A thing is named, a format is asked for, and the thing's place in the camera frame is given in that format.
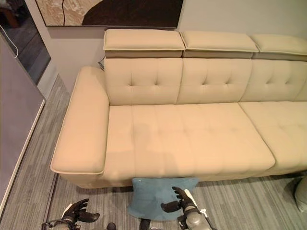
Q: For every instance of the dark robot foot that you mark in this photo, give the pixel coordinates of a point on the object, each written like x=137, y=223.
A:
x=145, y=224
x=111, y=226

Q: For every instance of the beige leather sofa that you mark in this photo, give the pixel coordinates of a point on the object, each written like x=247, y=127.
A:
x=168, y=124

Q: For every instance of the white sofa tag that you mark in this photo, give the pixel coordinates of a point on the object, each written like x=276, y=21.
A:
x=101, y=65

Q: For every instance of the dark glass door panel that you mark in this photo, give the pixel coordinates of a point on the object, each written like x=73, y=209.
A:
x=24, y=31

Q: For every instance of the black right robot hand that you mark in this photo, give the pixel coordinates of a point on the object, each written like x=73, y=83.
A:
x=180, y=200

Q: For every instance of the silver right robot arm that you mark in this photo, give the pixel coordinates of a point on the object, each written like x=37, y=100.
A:
x=193, y=219

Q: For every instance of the abstract framed wall painting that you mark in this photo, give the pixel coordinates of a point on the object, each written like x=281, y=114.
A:
x=115, y=12

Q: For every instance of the grey cushion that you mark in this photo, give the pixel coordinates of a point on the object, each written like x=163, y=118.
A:
x=301, y=195

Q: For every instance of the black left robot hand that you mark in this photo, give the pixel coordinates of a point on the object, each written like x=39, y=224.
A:
x=80, y=210

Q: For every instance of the blue square cushion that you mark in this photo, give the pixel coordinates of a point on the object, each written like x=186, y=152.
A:
x=153, y=198

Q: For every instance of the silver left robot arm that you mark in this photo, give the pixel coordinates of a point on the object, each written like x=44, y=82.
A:
x=58, y=224

